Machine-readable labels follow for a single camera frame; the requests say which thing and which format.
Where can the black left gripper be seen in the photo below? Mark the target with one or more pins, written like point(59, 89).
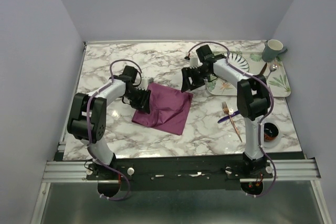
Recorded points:
point(143, 104)

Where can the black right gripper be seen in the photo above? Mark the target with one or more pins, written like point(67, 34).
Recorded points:
point(187, 72)

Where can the purple satin napkin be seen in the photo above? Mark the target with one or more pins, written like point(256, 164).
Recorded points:
point(169, 109)

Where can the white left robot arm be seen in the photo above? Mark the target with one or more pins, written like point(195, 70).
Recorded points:
point(88, 113)

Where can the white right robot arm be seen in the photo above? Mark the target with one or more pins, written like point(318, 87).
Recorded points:
point(255, 100)

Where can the rose gold fork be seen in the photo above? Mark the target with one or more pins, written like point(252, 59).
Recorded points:
point(227, 112)

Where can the striped white blue plate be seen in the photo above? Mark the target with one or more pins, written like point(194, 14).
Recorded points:
point(236, 59)

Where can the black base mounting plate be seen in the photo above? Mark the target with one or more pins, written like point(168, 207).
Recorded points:
point(142, 184)

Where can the silver spoon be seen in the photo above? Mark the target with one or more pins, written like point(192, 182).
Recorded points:
point(272, 68)

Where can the leaf pattern serving tray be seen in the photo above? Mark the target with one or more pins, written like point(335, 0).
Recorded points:
point(277, 82)

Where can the grey green mug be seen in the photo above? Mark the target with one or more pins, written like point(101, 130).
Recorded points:
point(273, 48)

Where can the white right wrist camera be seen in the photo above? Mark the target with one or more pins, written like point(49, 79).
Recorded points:
point(193, 62)

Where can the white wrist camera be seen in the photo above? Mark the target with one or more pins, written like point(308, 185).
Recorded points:
point(145, 82)
point(193, 62)

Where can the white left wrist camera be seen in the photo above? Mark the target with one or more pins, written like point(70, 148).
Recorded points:
point(145, 82)

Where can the purple handled knife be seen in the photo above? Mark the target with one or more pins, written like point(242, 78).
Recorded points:
point(228, 117)

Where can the brown handled knife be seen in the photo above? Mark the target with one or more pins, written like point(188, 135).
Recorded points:
point(263, 69)

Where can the round table cable hole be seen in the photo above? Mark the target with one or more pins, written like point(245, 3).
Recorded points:
point(272, 135)

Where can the aluminium frame rail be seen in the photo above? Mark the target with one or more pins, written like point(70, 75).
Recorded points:
point(157, 168)

